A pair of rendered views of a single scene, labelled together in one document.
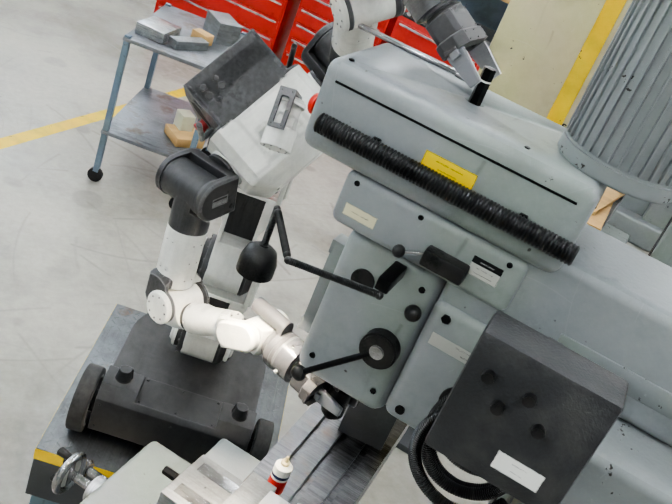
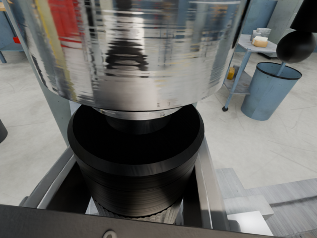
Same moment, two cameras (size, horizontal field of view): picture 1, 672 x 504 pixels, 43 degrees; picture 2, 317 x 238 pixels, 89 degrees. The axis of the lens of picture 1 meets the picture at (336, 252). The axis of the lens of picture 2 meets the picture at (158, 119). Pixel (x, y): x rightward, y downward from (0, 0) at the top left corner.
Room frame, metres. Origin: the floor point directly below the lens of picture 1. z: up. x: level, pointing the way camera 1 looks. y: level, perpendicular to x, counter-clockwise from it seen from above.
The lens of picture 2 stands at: (1.39, -0.07, 1.30)
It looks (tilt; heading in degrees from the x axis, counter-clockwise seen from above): 39 degrees down; 242
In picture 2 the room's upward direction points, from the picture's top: 5 degrees clockwise
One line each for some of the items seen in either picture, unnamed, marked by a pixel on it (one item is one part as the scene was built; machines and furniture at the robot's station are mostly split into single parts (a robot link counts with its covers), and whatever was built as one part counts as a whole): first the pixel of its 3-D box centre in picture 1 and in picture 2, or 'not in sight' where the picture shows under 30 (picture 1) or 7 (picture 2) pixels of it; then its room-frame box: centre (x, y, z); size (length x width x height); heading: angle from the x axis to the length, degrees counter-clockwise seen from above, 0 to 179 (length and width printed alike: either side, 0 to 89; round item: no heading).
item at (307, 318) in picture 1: (327, 285); not in sight; (1.41, -0.01, 1.45); 0.04 x 0.04 x 0.21; 76
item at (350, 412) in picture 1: (382, 387); not in sight; (1.79, -0.24, 1.00); 0.22 x 0.12 x 0.20; 175
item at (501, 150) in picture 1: (463, 147); not in sight; (1.37, -0.13, 1.81); 0.47 x 0.26 x 0.16; 76
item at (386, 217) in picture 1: (446, 220); not in sight; (1.37, -0.16, 1.68); 0.34 x 0.24 x 0.10; 76
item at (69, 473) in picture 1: (80, 480); not in sight; (1.50, 0.37, 0.60); 0.16 x 0.12 x 0.12; 76
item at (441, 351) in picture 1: (473, 356); not in sight; (1.33, -0.30, 1.47); 0.24 x 0.19 x 0.26; 166
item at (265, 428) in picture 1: (256, 452); not in sight; (1.95, -0.01, 0.50); 0.20 x 0.05 x 0.20; 7
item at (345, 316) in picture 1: (383, 304); not in sight; (1.38, -0.12, 1.47); 0.21 x 0.19 x 0.32; 166
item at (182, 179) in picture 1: (191, 196); not in sight; (1.64, 0.34, 1.38); 0.12 x 0.09 x 0.14; 62
